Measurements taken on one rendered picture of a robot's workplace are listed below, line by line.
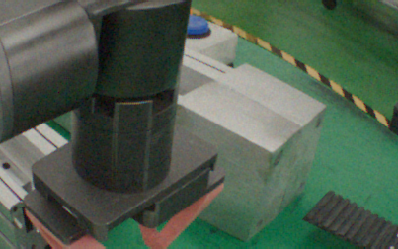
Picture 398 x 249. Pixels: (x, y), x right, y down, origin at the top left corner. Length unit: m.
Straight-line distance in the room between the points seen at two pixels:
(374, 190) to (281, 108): 0.17
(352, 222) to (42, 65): 0.34
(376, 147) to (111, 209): 0.44
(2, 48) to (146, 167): 0.13
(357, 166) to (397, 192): 0.07
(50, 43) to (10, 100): 0.03
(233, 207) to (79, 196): 0.21
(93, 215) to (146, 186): 0.04
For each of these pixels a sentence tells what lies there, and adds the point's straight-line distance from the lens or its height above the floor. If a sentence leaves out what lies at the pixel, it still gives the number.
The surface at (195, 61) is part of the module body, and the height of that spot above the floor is 0.86.
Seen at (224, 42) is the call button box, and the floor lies 0.84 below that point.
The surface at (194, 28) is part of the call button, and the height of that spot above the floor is 0.85.
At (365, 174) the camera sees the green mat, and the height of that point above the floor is 0.78.
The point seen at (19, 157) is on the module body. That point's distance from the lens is 0.50.
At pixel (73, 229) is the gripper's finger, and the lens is 0.33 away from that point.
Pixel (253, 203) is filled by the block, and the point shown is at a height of 0.82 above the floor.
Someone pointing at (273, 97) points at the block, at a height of 0.87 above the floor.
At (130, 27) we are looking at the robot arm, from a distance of 0.28.
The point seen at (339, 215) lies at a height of 0.81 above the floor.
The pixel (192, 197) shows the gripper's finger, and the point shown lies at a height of 0.90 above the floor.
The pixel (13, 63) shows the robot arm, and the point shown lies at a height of 1.02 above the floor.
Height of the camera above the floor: 1.13
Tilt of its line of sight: 32 degrees down
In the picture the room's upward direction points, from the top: 9 degrees clockwise
